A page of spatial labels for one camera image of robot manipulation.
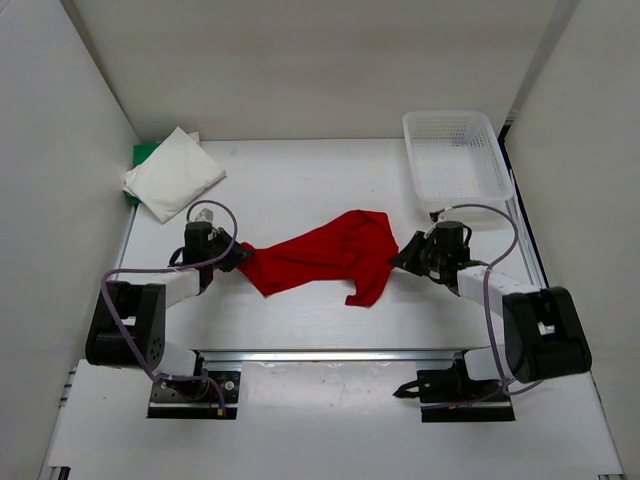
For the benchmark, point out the red t shirt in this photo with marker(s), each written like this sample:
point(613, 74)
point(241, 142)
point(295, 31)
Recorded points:
point(357, 246)

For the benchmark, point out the white plastic basket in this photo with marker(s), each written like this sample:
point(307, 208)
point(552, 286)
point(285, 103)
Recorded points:
point(454, 158)

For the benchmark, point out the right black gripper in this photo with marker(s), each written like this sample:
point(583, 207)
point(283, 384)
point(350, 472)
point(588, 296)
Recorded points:
point(407, 261)

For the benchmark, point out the white t shirt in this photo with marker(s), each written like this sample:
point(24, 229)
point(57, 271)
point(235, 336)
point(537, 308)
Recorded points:
point(175, 173)

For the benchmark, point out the green t shirt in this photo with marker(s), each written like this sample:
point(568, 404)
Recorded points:
point(141, 152)

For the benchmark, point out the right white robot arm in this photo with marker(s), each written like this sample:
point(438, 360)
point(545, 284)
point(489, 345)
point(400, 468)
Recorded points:
point(535, 333)

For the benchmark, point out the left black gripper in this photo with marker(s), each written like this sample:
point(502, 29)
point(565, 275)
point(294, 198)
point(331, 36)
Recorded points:
point(236, 255)

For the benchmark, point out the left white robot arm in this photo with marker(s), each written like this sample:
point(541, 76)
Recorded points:
point(128, 328)

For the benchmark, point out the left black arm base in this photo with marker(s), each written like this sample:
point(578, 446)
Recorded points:
point(216, 399)

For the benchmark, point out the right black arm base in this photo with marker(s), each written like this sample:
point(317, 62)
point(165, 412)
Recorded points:
point(451, 396)

